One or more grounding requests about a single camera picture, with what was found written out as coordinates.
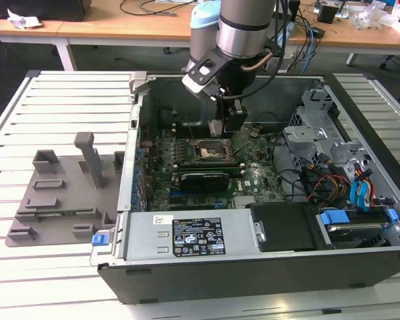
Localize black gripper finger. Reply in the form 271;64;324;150
216;97;230;121
223;99;249;133

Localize metal socket cover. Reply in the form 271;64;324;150
227;131;252;157

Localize silver CPU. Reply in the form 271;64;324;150
209;119;225;138

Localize metal locking lever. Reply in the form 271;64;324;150
184;115;197;143

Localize CPU socket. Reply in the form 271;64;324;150
191;138;235;163

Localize green motherboard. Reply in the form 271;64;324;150
138;119;287;213

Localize black graphics card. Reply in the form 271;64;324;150
179;171;231;194

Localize silver drive bay cage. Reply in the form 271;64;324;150
282;81;376;204

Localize grey plastic latch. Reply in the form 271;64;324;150
129;71;148;95

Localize black container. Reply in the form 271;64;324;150
316;3;341;25

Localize black plastic shroud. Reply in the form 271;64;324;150
249;203;321;253

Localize wooden desk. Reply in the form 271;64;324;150
0;0;400;73

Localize blue disk carrier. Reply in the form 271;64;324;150
319;207;398;234

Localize clear plastic bag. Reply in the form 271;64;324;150
349;1;400;30

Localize grey power supply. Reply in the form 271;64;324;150
125;209;254;265

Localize black PC case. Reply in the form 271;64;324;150
89;71;400;304

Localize hard disk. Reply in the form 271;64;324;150
326;222;387;250

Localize grey parts rack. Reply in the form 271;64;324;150
5;131;126;248

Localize black equipment box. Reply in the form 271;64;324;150
0;0;91;21

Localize white crumpled paper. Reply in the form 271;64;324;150
6;8;43;30

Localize brown braided cable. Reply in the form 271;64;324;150
241;51;275;71

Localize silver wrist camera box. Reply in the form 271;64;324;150
181;57;230;101

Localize blue cable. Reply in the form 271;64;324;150
298;18;321;73

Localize multicolour power wire harness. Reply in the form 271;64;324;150
306;173;351;203

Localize blue wire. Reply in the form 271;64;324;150
349;178;361;210
355;169;371;214

